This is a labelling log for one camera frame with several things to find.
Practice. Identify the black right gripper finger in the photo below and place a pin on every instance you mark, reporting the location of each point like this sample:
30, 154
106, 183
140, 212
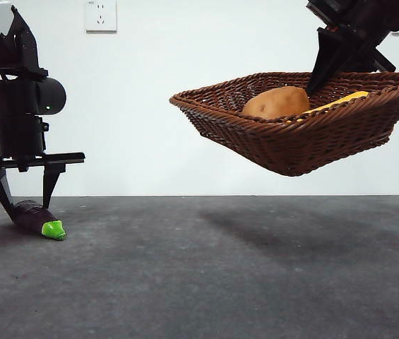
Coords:
324, 53
358, 58

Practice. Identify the purple eggplant with green cap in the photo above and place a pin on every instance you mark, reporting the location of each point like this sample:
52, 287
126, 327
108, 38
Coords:
31, 216

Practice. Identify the yellow corn cob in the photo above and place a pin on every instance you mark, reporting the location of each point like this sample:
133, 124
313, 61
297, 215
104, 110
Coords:
344, 100

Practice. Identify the brown potato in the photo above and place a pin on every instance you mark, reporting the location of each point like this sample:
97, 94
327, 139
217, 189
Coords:
277, 102

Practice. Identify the brown wicker basket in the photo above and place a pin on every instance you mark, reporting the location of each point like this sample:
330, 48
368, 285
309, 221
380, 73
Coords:
308, 141

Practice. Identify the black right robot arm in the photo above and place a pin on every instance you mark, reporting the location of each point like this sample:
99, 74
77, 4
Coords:
379, 17

